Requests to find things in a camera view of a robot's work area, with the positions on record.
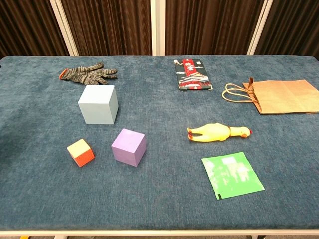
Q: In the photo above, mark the purple cube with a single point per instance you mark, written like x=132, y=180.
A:
x=128, y=149

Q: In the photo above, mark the orange cube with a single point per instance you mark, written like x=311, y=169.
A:
x=81, y=155

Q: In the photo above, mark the yellow rubber chicken toy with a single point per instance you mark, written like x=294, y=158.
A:
x=211, y=133

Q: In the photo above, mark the red patterned packet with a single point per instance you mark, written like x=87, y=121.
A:
x=193, y=74

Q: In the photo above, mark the light blue cube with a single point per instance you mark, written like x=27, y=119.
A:
x=97, y=107

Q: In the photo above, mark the blue fabric table cover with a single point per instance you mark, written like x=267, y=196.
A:
x=159, y=199

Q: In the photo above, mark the grey knit work glove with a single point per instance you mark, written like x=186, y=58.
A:
x=87, y=74

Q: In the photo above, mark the green foil sachet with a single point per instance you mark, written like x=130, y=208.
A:
x=231, y=176

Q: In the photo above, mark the dark brown curtain panel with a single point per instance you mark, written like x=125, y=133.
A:
x=294, y=25
x=211, y=25
x=107, y=25
x=25, y=25

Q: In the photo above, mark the brown paper bag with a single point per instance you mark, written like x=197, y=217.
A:
x=284, y=97

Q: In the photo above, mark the white partition post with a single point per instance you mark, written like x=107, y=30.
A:
x=157, y=25
x=260, y=25
x=63, y=25

